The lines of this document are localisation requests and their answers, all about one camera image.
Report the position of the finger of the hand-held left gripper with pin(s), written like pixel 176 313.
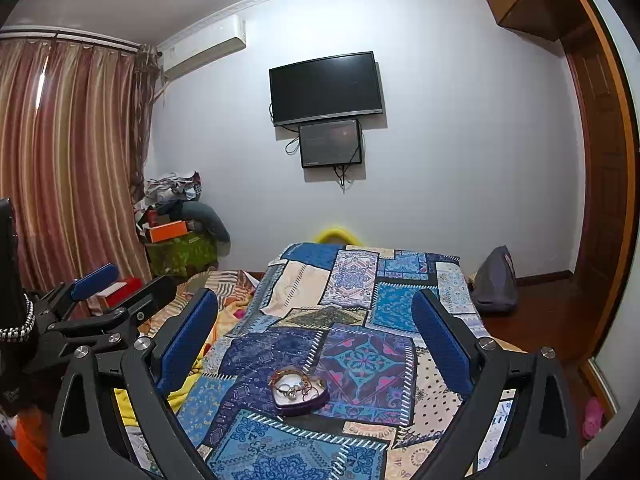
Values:
pixel 95 280
pixel 145 300

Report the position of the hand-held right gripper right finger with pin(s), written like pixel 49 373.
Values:
pixel 441 340

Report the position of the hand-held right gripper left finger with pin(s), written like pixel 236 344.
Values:
pixel 190 340

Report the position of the purple heart-shaped jewelry box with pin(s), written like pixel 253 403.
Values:
pixel 300 405

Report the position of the red box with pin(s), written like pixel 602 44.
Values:
pixel 120 296

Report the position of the yellow blanket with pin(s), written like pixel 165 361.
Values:
pixel 186 394

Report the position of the green cloth-covered cabinet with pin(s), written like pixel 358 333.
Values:
pixel 180 257

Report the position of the striped bedsheet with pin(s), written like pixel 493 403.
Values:
pixel 225 290

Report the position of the orange box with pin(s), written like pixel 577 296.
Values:
pixel 166 231

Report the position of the grey backpack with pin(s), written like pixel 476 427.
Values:
pixel 495 282

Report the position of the patchwork blanket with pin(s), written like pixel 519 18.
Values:
pixel 360 355

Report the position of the pile of clothes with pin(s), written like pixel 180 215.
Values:
pixel 175 195

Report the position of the striped brown curtain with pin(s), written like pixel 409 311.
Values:
pixel 75 160

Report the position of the yellow plastic object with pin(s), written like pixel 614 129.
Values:
pixel 335 234

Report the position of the pink slipper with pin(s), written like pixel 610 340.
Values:
pixel 593 417

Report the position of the orange cloth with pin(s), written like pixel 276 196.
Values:
pixel 31 450

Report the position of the wooden door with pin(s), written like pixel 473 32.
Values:
pixel 597 200

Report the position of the curtain rod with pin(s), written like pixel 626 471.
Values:
pixel 70 39

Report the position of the white air conditioner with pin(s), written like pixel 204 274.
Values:
pixel 205 50

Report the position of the small wall monitor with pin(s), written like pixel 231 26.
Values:
pixel 330 144

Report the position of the black wall television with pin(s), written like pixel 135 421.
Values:
pixel 326 89

